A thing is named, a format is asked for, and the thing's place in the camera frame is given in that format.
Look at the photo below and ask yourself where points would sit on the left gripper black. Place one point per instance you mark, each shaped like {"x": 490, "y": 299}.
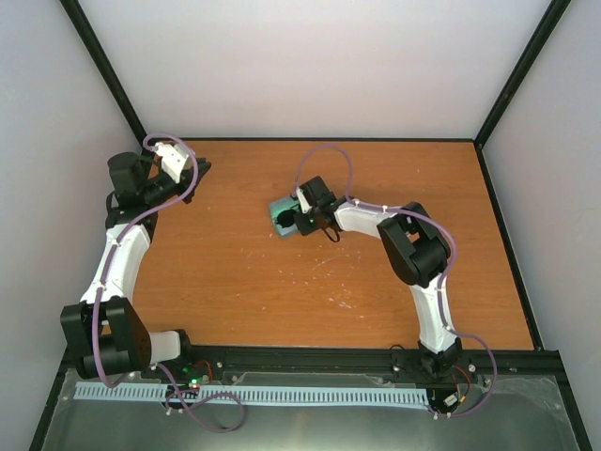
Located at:
{"x": 186, "y": 178}

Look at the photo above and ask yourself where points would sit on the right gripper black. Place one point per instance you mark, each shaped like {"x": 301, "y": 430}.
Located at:
{"x": 303, "y": 227}

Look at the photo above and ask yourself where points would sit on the black aviator sunglasses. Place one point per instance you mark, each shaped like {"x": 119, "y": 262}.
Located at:
{"x": 286, "y": 218}

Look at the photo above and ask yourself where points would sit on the grey-green glasses case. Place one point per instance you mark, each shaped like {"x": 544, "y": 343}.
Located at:
{"x": 275, "y": 207}

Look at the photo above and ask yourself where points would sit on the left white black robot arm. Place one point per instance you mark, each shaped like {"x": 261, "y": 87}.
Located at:
{"x": 105, "y": 336}

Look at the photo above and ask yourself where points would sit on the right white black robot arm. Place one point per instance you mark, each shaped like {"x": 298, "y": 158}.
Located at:
{"x": 418, "y": 251}

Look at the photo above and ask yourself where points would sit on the clear acrylic cover plate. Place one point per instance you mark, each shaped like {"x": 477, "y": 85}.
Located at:
{"x": 519, "y": 413}

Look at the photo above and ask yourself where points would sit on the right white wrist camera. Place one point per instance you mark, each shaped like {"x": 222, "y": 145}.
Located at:
{"x": 304, "y": 205}

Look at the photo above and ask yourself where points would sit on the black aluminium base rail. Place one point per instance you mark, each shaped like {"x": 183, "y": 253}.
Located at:
{"x": 393, "y": 364}

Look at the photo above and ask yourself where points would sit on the light blue slotted cable duct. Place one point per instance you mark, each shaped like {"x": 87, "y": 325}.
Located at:
{"x": 264, "y": 396}

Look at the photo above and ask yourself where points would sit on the left black frame post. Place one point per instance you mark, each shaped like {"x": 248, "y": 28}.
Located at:
{"x": 91, "y": 42}

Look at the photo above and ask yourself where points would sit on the black frame post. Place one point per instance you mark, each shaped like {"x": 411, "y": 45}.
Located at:
{"x": 91, "y": 42}
{"x": 536, "y": 43}

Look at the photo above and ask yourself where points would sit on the right black frame post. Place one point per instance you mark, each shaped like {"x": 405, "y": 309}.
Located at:
{"x": 536, "y": 43}

